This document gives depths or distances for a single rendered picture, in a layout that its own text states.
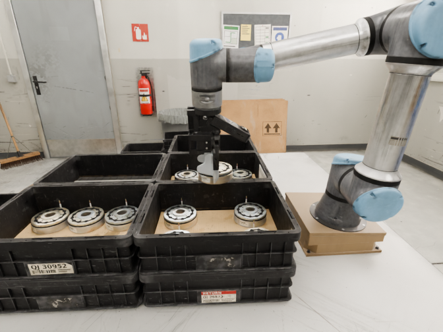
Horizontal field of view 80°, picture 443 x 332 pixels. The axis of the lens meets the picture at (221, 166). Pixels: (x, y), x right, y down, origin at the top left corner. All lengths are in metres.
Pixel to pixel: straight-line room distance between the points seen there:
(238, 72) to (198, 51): 0.10
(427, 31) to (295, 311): 0.70
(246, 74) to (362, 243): 0.68
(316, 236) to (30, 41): 3.96
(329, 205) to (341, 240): 0.11
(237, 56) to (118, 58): 3.34
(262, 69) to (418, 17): 0.32
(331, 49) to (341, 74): 3.47
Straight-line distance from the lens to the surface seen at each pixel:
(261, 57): 0.64
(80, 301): 0.84
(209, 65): 0.63
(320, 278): 0.91
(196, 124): 0.68
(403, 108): 0.76
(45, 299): 0.87
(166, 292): 0.76
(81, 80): 4.06
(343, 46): 0.82
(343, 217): 0.97
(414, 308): 0.94
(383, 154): 0.78
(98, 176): 1.29
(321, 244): 0.97
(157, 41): 3.82
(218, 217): 0.88
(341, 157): 0.92
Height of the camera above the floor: 1.31
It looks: 22 degrees down
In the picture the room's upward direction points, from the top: straight up
